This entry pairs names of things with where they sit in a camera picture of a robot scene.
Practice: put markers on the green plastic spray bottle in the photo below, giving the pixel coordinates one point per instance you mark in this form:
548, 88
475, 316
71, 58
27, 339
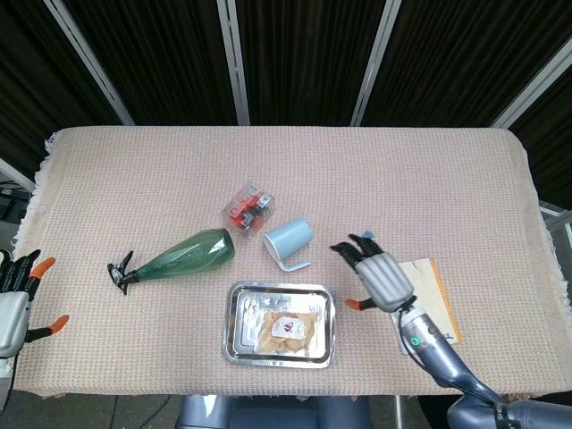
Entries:
192, 254

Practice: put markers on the blue-grey robot torso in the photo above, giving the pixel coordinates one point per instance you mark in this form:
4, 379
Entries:
268, 413

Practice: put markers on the silver metal tray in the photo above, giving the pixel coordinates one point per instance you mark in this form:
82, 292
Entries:
246, 322

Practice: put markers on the cream book with orange edge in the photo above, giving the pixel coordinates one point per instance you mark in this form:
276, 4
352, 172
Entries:
429, 286

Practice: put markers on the light blue plastic mug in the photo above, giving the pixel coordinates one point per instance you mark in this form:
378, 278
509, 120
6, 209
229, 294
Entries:
290, 237

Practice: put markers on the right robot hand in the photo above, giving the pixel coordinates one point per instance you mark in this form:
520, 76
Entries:
386, 281

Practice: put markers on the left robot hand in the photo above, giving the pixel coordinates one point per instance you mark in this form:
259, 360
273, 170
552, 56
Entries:
13, 313

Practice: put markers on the dark pleated curtain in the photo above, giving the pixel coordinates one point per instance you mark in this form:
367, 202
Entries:
308, 53

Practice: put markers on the beige woven tablecloth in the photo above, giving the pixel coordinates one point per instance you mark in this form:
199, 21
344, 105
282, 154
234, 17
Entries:
134, 179

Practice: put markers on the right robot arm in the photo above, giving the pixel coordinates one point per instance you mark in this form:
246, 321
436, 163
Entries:
429, 346

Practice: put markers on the grey metal frame post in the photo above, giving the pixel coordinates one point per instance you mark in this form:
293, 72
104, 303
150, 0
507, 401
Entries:
375, 62
532, 80
89, 62
234, 62

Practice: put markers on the brown snack packet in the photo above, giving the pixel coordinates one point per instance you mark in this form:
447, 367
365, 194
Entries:
286, 333

